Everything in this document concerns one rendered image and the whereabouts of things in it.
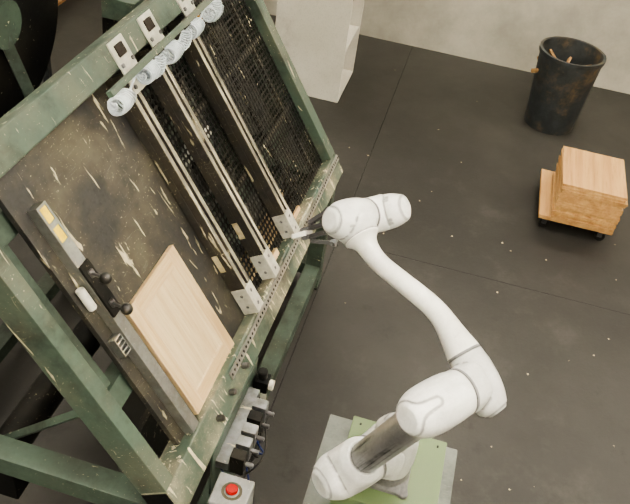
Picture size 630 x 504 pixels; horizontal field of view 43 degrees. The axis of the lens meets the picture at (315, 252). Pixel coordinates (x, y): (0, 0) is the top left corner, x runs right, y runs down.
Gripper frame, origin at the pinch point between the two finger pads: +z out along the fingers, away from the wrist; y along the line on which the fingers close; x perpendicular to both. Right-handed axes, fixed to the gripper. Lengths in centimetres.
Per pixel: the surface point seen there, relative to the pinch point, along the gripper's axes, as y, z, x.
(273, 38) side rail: 112, 79, -86
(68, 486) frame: -71, 82, 44
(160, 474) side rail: -69, 45, 32
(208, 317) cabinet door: -20, 59, -8
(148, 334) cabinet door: -24, 50, 27
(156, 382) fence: -40, 49, 27
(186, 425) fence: -56, 52, 15
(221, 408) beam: -54, 55, -4
